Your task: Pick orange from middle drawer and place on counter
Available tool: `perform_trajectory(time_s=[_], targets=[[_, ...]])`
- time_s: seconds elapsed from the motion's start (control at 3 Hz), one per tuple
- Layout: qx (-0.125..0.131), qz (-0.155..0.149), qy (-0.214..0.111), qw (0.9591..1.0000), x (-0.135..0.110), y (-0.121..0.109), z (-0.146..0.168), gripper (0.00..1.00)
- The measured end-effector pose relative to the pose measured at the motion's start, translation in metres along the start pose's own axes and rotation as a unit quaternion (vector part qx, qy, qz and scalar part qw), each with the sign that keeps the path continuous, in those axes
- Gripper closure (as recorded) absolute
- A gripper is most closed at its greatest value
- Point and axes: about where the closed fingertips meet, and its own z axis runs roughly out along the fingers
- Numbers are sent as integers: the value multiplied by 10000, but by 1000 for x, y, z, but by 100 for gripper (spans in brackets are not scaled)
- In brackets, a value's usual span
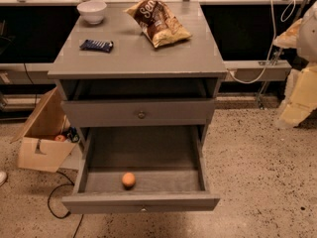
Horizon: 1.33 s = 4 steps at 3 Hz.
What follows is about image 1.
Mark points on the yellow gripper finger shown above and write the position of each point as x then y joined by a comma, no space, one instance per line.
289,38
300,97

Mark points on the orange fruit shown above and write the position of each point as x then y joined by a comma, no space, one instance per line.
128,180

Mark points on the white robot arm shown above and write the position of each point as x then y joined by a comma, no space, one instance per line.
307,36

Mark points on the grey wooden drawer cabinet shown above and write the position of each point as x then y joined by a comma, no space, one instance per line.
135,69

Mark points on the open grey bottom drawer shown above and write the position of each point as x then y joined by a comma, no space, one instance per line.
167,162

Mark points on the closed grey drawer with knob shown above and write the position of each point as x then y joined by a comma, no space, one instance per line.
116,113

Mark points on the metal support pole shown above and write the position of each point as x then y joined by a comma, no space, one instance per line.
272,58

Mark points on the brown chip bag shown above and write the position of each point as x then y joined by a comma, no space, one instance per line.
158,23

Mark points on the white ceramic bowl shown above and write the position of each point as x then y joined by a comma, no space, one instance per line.
93,12

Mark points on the dark blue candy bar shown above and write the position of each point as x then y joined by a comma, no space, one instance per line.
98,46

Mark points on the red apple in box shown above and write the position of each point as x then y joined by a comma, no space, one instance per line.
60,138

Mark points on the cardboard box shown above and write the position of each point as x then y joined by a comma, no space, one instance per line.
39,151

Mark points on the white shoe tip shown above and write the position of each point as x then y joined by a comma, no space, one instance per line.
3,178

